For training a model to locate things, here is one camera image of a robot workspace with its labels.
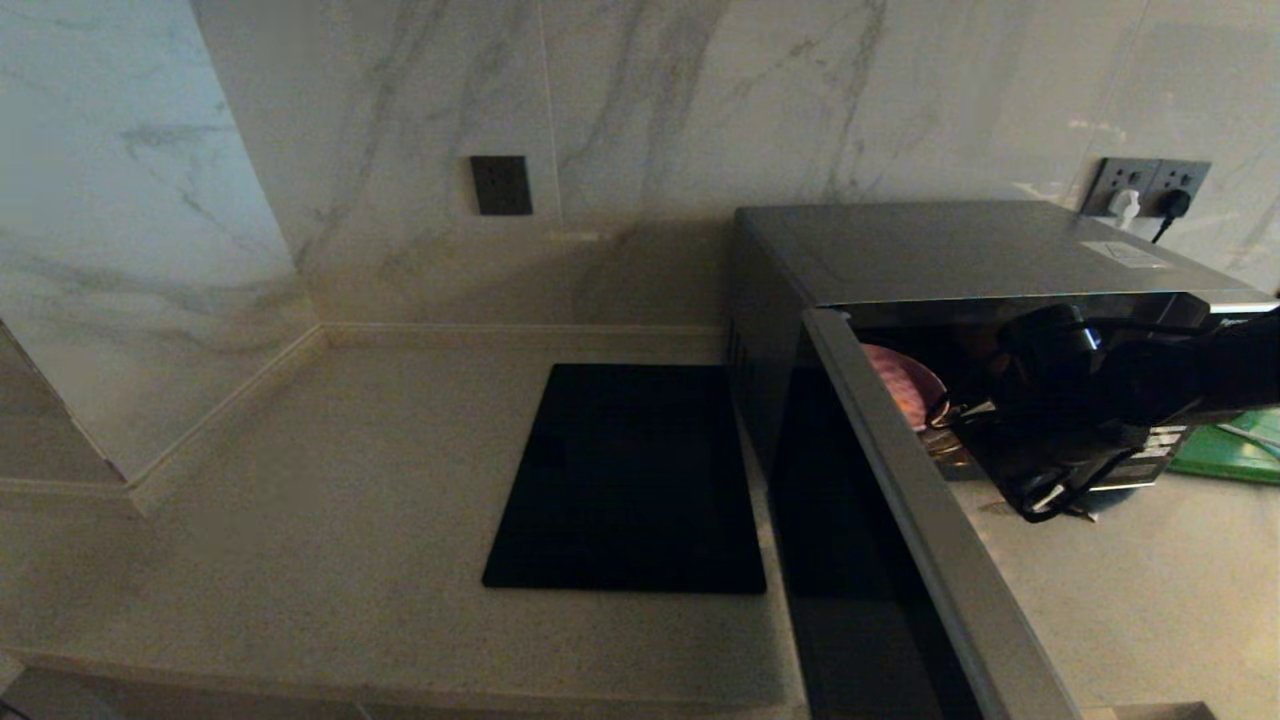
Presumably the black glass induction cooktop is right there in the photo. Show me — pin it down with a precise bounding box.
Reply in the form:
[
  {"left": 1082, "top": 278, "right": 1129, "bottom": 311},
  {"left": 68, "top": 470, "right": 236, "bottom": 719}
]
[{"left": 483, "top": 362, "right": 768, "bottom": 596}]

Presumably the silver black microwave oven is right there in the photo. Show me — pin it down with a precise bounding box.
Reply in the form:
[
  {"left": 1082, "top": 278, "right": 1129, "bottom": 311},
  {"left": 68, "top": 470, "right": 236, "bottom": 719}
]
[{"left": 725, "top": 200, "right": 1280, "bottom": 496}]

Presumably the purple plate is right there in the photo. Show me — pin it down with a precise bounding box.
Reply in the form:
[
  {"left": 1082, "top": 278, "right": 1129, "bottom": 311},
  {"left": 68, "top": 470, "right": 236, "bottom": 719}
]
[{"left": 860, "top": 343, "right": 949, "bottom": 433}]

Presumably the green cutting board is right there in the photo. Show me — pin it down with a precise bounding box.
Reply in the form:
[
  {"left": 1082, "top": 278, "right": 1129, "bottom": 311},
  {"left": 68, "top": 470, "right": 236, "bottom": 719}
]
[{"left": 1168, "top": 405, "right": 1280, "bottom": 488}]

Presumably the grey double wall socket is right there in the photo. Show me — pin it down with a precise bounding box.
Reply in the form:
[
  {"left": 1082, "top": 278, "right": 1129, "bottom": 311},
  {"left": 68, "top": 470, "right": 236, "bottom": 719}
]
[{"left": 1083, "top": 157, "right": 1213, "bottom": 220}]

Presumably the white cable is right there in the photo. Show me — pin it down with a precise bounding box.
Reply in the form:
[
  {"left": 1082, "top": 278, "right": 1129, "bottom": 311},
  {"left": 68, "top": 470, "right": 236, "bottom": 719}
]
[{"left": 1215, "top": 420, "right": 1280, "bottom": 459}]

